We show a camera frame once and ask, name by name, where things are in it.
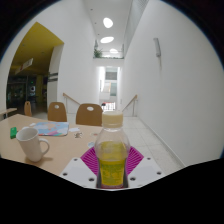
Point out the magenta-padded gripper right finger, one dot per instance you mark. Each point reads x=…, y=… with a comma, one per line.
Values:
x=146, y=170

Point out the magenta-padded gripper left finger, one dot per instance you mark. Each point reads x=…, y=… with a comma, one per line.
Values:
x=78, y=171

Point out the clear bottle with yellow label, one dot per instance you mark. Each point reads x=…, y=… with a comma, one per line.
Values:
x=112, y=156

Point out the small colourful packet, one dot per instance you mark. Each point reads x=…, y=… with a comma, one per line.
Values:
x=91, y=145

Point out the small white paper card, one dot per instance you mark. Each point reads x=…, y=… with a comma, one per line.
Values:
x=32, y=124
x=74, y=129

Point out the colourful printed mouse pad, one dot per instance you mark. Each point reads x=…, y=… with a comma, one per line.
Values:
x=53, y=128

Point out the white ceramic mug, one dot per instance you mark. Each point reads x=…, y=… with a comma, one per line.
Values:
x=30, y=145

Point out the wooden chair with oval cutout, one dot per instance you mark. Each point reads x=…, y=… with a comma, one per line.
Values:
x=89, y=116
x=57, y=113

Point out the wooden stair handrail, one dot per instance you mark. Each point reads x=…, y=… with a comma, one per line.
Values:
x=130, y=102
x=70, y=99

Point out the small green box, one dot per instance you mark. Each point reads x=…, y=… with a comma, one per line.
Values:
x=13, y=133

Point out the light wooden table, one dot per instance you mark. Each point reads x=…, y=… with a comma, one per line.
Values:
x=7, y=111

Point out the dark sign on pillar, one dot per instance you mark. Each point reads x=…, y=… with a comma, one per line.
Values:
x=53, y=77

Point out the white hanging sign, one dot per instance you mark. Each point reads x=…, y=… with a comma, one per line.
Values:
x=24, y=66

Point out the green potted plant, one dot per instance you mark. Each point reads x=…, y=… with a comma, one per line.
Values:
x=98, y=53

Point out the round ceiling lights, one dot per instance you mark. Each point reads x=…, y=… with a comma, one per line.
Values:
x=107, y=22

